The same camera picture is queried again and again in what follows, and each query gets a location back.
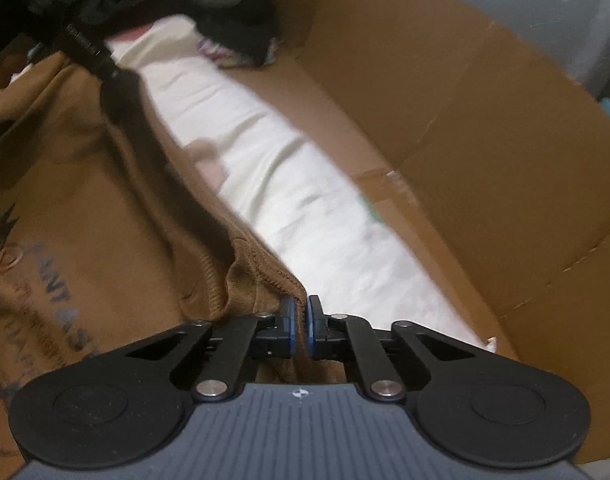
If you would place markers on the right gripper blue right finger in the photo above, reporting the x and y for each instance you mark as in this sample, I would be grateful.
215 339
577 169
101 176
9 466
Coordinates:
352 341

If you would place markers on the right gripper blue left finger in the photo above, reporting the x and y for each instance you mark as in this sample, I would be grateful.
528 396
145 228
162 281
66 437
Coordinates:
243 344

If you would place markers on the brown printed t-shirt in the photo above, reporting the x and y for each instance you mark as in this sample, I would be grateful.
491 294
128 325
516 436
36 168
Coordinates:
114 406

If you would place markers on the cream bear print bedsheet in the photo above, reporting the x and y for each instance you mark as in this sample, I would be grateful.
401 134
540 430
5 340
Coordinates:
285 185

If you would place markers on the dark grey pillow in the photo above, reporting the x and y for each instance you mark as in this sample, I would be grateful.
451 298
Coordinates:
243 36

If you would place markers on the brown cardboard sheet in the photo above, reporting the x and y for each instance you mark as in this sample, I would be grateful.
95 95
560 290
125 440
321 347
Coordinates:
488 160

